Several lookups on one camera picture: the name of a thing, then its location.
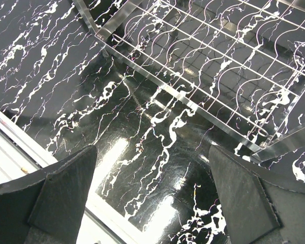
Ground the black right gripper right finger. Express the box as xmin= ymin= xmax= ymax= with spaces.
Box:
xmin=208 ymin=145 xmax=305 ymax=243

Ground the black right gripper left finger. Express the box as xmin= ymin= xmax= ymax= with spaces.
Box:
xmin=0 ymin=145 xmax=97 ymax=243

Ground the stainless steel dish rack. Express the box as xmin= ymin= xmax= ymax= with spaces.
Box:
xmin=74 ymin=1 xmax=305 ymax=162

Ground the aluminium frame rail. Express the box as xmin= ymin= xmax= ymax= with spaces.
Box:
xmin=0 ymin=112 xmax=123 ymax=243

